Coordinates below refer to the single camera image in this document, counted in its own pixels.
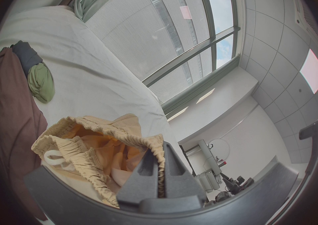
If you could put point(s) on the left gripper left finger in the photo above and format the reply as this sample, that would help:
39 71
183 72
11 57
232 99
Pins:
139 184

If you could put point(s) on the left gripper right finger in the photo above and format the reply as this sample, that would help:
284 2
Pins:
181 184

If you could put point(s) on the tan shorts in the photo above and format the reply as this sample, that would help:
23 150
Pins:
99 125

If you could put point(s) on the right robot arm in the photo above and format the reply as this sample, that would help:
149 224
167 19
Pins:
211 163

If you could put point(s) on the bed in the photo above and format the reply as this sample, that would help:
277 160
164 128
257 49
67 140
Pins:
87 65

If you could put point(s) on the brown garment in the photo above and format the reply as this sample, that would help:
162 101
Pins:
17 119

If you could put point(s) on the green garment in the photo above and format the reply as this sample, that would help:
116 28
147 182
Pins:
41 82

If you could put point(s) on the window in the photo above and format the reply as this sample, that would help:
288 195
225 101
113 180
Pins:
149 32

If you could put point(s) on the ceiling light panel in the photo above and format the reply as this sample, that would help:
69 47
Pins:
310 72

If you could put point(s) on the black garment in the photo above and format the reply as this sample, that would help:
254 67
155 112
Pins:
24 55

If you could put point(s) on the white ceiling air conditioner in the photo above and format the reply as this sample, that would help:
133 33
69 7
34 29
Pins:
308 12

